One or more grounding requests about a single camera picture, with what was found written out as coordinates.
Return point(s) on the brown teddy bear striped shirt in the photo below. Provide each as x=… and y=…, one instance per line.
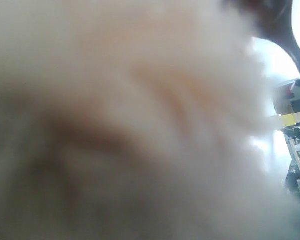
x=134, y=120

